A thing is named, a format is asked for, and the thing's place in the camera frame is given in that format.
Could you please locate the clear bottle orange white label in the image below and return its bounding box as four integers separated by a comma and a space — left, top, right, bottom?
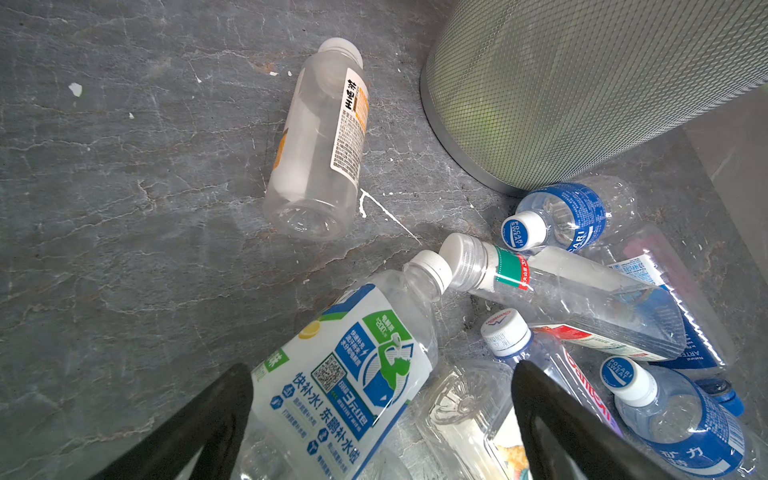
264, 37, 370, 241

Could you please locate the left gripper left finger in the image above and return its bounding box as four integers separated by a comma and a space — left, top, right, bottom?
93, 363, 253, 479

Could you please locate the bottle with green blue label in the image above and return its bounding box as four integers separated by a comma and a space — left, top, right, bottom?
232, 250, 453, 479

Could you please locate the square clear bottle green band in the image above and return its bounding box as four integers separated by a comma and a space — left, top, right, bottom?
439, 233, 686, 362

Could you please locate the mesh bin with green bag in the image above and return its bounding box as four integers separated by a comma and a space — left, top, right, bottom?
420, 1, 767, 197

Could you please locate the Pocari bottle blue label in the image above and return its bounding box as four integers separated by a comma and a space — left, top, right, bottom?
600, 356, 767, 479

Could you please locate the blue bottle cap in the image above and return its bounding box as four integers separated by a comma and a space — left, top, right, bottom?
695, 378, 745, 417

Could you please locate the Pocari bottle near bin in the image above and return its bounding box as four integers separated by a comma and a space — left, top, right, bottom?
501, 174, 638, 252

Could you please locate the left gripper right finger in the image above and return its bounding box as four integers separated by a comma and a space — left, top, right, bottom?
511, 361, 673, 479

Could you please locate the bottle dark blue label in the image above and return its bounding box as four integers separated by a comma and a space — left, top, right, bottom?
603, 224, 737, 379

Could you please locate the Ganten bottle purple label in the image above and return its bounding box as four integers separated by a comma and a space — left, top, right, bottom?
480, 308, 623, 438

